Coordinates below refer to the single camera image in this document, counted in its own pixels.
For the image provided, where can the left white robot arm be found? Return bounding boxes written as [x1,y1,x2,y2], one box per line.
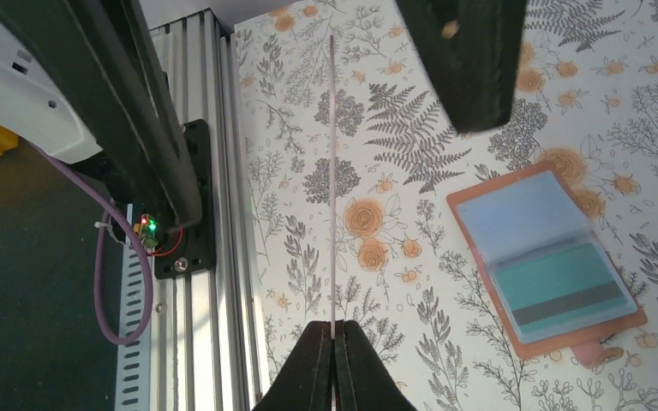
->
[396,0,527,133]

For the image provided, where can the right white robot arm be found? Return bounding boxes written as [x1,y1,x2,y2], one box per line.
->
[0,1,411,410]

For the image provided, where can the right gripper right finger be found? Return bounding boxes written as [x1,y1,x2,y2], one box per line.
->
[334,320,416,411]

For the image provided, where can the floral table mat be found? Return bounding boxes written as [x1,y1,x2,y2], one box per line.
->
[236,1,658,410]

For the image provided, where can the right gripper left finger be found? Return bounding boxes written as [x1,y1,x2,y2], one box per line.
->
[254,321,333,411]

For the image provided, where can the aluminium mounting rail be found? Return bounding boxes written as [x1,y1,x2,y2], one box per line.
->
[114,8,265,411]

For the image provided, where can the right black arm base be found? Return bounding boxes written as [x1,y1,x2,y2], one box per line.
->
[137,120,217,279]

